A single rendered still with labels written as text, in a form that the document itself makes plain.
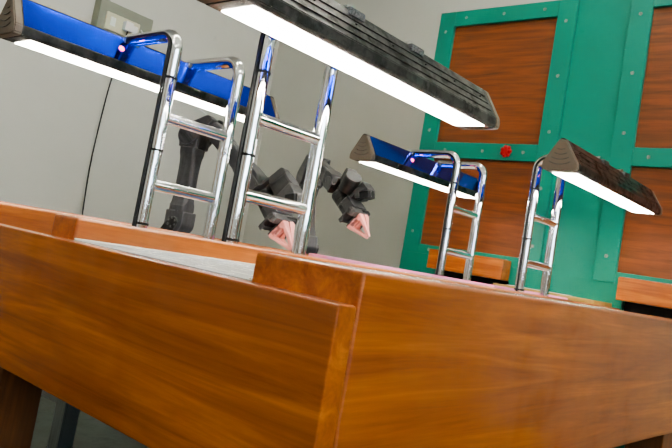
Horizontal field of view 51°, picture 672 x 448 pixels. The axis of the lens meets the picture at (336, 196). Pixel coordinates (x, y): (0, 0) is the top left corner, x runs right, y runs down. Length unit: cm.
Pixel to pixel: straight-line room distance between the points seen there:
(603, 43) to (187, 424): 215
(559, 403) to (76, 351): 53
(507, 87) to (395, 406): 215
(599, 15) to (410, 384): 212
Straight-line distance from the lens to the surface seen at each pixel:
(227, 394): 59
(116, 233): 88
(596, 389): 98
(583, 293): 238
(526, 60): 266
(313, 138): 117
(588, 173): 165
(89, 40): 137
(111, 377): 72
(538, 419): 84
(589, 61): 256
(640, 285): 227
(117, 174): 394
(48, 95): 374
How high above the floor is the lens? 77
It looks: 5 degrees up
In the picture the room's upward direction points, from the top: 10 degrees clockwise
